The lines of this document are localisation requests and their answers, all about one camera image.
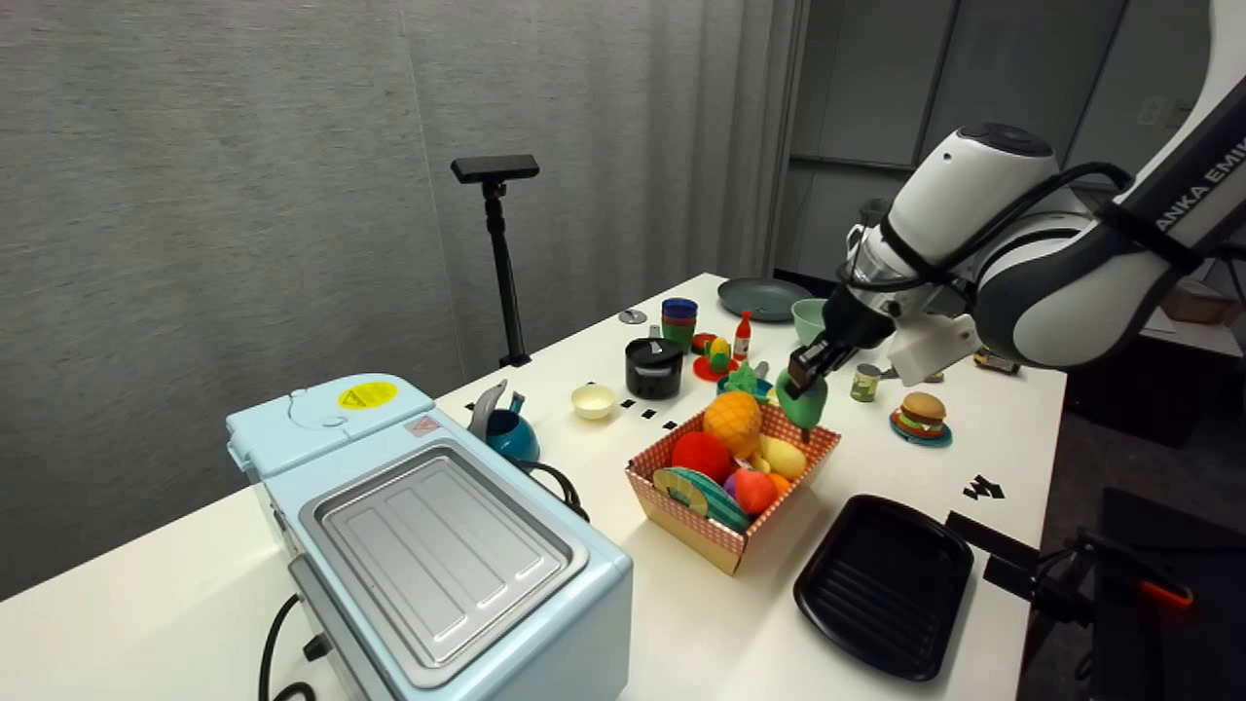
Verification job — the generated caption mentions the yellow and black small object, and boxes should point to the yellow and black small object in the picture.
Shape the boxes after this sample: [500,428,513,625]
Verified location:
[970,348,1026,381]

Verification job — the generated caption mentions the red plate with toy food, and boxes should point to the red plate with toy food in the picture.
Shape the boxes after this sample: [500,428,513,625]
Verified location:
[691,332,742,388]

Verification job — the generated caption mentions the small glass jar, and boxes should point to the small glass jar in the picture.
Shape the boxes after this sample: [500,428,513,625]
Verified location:
[849,357,888,405]

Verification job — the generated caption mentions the light blue toaster oven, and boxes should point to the light blue toaster oven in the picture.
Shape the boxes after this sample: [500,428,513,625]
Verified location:
[221,371,640,701]

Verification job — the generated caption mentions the black clamp with orange handle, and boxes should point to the black clamp with orange handle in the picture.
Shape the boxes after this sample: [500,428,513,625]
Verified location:
[944,505,1200,629]

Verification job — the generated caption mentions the green toy vegetable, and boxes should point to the green toy vegetable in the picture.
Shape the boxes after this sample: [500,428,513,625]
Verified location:
[718,361,781,405]

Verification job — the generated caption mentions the black ribbed plastic tray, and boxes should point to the black ribbed plastic tray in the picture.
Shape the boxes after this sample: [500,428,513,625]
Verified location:
[792,490,977,686]

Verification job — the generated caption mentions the red patterned cardboard basket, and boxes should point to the red patterned cardboard basket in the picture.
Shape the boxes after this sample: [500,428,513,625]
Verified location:
[625,397,846,576]

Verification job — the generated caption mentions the tiny black tape bits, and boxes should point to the tiny black tape bits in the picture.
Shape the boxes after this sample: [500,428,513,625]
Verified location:
[620,393,681,432]

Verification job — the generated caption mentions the dark teal plate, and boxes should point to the dark teal plate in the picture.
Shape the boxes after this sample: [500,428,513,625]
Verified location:
[718,274,813,325]

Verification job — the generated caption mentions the black cylindrical can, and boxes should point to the black cylindrical can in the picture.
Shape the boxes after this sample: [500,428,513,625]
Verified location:
[625,333,686,401]

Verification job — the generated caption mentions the green striped toy slice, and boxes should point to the green striped toy slice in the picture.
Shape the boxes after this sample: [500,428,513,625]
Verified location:
[650,464,757,537]

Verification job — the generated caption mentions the green toy pear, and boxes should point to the green toy pear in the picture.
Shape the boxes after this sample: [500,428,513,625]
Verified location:
[774,371,835,447]

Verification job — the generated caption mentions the stacked colourful cups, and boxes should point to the stacked colourful cups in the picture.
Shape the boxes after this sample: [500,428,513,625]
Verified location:
[659,293,703,351]

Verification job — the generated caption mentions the toy burger on plate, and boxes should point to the toy burger on plate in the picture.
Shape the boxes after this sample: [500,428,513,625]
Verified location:
[888,388,957,451]

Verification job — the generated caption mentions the red toy apple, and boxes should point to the red toy apple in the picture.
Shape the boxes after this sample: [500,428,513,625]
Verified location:
[668,428,742,486]

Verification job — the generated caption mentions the small white bowl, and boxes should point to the small white bowl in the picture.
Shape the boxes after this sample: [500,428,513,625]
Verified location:
[568,379,625,424]

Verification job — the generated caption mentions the red orange toy peach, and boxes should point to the red orange toy peach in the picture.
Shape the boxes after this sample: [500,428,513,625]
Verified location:
[721,464,788,521]

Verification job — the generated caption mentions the teal measuring cup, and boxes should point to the teal measuring cup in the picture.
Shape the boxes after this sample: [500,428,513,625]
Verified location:
[465,379,546,472]

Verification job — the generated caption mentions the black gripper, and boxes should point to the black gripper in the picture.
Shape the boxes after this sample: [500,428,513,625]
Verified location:
[774,285,904,405]

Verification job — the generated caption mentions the toy orange fruit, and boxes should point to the toy orange fruit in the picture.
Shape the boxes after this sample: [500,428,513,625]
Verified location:
[703,384,766,460]

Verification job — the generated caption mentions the yellow toy lemon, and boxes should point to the yellow toy lemon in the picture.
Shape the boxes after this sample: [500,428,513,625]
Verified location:
[757,432,810,481]

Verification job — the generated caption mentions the black power cable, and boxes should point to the black power cable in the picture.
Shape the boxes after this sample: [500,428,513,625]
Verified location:
[255,586,332,701]
[521,457,595,527]

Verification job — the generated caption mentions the black camera stand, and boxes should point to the black camera stand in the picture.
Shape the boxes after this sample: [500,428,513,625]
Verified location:
[448,153,541,371]

